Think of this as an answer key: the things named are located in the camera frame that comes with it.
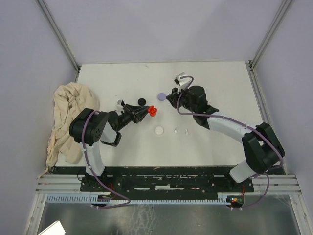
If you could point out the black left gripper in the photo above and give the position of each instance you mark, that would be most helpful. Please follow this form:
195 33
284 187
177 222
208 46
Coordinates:
141 112

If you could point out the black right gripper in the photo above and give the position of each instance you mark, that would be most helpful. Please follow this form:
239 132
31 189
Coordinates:
173 97

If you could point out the purple earbud charging case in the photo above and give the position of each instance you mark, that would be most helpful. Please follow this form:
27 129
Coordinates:
161 96

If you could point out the black earbud charging case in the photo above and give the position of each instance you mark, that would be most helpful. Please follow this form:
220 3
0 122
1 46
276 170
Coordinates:
141 102

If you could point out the orange earbud charging case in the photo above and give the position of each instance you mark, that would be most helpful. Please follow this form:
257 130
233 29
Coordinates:
152 111

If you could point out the white earbud charging case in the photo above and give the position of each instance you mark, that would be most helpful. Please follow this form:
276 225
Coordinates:
159 130

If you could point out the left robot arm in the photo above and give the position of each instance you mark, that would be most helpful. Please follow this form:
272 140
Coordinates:
91 128

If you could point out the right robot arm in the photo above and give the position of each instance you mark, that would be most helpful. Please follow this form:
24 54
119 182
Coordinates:
263 151

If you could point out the cream crumpled cloth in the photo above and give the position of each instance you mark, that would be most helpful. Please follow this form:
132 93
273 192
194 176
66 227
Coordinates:
69 101

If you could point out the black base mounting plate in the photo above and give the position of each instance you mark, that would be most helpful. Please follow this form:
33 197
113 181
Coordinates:
167 187

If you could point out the white paper sheet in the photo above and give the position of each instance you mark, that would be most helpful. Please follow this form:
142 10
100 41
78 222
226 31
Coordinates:
55 228

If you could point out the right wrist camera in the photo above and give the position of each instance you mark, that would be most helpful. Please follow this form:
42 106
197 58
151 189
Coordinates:
183 81

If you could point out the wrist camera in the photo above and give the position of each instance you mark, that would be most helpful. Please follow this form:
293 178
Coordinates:
119 106
183 81

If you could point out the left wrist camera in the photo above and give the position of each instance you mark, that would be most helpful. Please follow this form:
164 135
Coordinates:
119 106

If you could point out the right aluminium corner post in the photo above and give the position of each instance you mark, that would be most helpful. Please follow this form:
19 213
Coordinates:
273 27

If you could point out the aluminium corner post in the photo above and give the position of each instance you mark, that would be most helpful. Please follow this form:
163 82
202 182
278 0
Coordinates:
58 33
273 27

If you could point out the left aluminium corner post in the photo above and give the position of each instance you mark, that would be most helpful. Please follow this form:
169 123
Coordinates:
58 33

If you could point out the aluminium frame rail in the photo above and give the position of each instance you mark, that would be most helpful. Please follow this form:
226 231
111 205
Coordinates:
274 184

